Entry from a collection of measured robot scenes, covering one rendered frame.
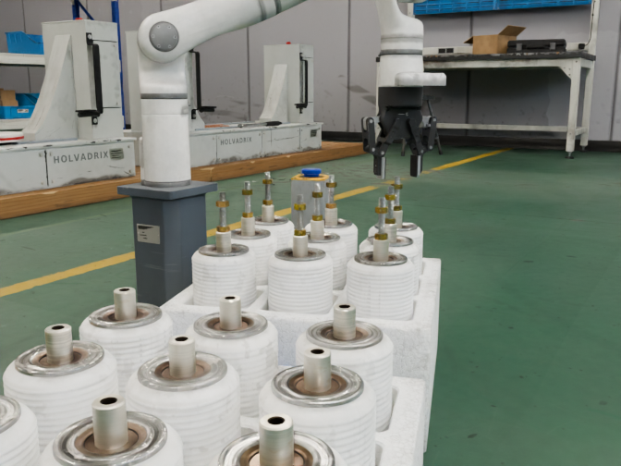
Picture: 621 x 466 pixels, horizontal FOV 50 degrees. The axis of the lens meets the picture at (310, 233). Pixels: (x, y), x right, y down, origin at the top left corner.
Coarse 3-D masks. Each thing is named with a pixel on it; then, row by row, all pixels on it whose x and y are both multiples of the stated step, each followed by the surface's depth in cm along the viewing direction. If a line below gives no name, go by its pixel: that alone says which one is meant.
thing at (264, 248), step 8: (232, 240) 108; (240, 240) 107; (248, 240) 107; (256, 240) 108; (264, 240) 108; (272, 240) 109; (256, 248) 107; (264, 248) 108; (272, 248) 109; (256, 256) 107; (264, 256) 108; (256, 264) 108; (264, 264) 109; (256, 272) 108; (264, 272) 109; (256, 280) 108; (264, 280) 109
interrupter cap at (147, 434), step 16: (128, 416) 49; (144, 416) 49; (64, 432) 46; (80, 432) 46; (128, 432) 47; (144, 432) 46; (160, 432) 46; (64, 448) 44; (80, 448) 44; (96, 448) 45; (128, 448) 44; (144, 448) 44; (160, 448) 45; (64, 464) 43; (80, 464) 42; (96, 464) 42; (112, 464) 42; (128, 464) 43
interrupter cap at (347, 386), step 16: (288, 368) 57; (336, 368) 57; (272, 384) 54; (288, 384) 54; (336, 384) 55; (352, 384) 54; (288, 400) 51; (304, 400) 51; (320, 400) 51; (336, 400) 51; (352, 400) 52
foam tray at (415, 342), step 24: (432, 264) 120; (192, 288) 105; (264, 288) 105; (432, 288) 105; (168, 312) 96; (192, 312) 95; (216, 312) 94; (264, 312) 94; (432, 312) 95; (288, 336) 92; (408, 336) 88; (432, 336) 97; (288, 360) 93; (408, 360) 89; (432, 360) 103; (432, 384) 110
